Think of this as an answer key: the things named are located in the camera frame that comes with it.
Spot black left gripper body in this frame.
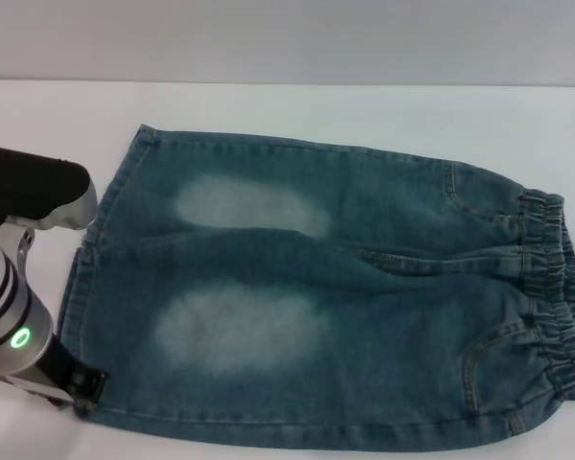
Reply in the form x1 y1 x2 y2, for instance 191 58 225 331
32 333 88 395

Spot blue denim shorts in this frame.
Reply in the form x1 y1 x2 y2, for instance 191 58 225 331
58 124 575 449

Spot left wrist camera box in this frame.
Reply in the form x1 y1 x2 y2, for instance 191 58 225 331
0 142 100 269

